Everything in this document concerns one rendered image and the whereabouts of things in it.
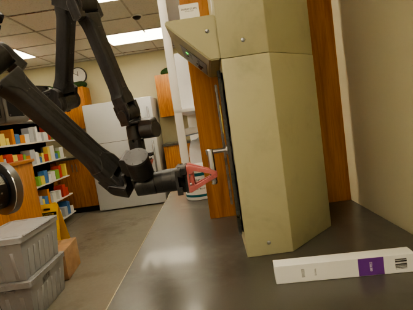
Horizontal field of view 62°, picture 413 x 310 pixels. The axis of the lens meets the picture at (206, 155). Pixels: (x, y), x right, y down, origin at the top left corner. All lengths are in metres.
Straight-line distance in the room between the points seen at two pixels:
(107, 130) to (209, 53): 5.18
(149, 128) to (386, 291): 0.85
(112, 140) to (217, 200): 4.80
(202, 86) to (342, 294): 0.76
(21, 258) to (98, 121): 3.51
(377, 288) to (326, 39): 0.81
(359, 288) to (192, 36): 0.61
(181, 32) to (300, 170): 0.43
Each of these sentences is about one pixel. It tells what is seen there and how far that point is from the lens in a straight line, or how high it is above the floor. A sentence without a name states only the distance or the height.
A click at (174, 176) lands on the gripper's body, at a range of 0.84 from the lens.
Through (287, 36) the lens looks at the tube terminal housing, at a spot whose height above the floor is 1.45.
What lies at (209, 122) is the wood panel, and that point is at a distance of 1.17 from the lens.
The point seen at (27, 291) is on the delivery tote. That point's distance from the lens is 2.94.
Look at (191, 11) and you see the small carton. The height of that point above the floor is 1.55.
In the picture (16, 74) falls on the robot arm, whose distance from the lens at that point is 0.84.
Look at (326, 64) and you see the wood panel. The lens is 1.24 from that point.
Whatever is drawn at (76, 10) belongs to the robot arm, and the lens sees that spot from 1.26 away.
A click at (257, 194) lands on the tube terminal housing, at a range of 0.82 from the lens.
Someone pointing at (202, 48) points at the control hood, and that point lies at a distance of 0.81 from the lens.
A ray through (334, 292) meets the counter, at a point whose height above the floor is 0.94.
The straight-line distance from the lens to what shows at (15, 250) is 2.86.
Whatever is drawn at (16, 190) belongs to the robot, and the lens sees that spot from 1.43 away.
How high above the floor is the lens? 1.28
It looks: 6 degrees down
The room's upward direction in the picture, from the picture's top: 8 degrees counter-clockwise
